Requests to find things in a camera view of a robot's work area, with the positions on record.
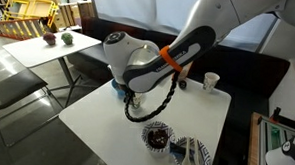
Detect small dark blue packet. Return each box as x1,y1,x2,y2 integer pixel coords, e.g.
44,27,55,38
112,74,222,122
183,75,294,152
168,142,187,159

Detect white side table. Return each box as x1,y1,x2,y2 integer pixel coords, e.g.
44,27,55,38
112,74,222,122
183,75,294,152
0,27,103,109

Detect black chair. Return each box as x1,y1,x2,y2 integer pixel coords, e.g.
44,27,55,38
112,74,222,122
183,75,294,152
0,67,63,151

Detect patterned paper bowl with beans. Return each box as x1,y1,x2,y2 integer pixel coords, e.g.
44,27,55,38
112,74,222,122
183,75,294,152
139,120,177,156

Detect wooden cabinet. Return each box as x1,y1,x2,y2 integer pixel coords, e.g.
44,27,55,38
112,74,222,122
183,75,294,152
52,0,96,34

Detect orange striped ramp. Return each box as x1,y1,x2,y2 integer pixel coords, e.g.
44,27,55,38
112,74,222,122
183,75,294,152
0,15,47,42

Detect orange cable strap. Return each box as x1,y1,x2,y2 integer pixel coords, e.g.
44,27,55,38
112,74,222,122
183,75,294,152
158,44,184,74

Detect coffee beans in bowl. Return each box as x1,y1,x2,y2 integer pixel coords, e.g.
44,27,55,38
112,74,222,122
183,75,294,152
147,128,170,149

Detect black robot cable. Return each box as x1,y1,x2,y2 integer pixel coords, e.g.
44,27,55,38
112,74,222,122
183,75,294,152
123,70,182,125

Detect black bench seat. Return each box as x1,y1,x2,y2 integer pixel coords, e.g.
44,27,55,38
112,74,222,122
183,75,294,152
65,15,293,100

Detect paper cup with colourful candies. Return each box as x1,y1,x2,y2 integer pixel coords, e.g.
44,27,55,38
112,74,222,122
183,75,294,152
202,71,221,94

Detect white plastic fork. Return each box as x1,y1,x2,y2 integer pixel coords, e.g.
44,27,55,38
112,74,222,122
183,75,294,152
191,138,203,165

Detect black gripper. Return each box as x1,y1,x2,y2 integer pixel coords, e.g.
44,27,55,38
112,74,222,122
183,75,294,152
120,83,137,109

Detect paper cup with coffee beans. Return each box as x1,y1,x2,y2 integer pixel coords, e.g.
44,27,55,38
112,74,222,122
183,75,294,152
129,91,147,110

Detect red purple fruit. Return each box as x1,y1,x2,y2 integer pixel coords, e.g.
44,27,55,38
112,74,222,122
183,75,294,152
42,32,58,46

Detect blue plastic bowl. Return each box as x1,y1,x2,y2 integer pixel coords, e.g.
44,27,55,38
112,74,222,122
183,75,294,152
110,78,128,100

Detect patterned paper plate with cutlery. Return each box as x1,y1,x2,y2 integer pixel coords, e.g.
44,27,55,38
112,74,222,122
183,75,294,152
171,136,213,165

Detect white plastic spoon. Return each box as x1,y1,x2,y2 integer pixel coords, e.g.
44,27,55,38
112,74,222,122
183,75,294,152
181,137,195,165

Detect wooden frame with metal rails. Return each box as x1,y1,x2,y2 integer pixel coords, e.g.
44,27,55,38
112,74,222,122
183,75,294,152
247,105,295,165

